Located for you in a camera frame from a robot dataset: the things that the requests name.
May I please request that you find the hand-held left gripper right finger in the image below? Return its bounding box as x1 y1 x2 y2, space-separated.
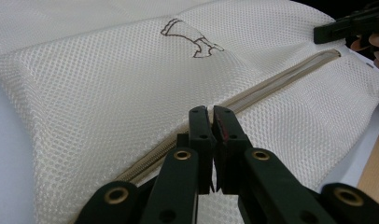
211 105 255 196

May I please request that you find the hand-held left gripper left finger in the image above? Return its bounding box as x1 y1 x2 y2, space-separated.
176 105 218 196

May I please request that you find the white mesh laundry bag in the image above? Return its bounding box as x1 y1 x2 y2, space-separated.
0 0 379 224

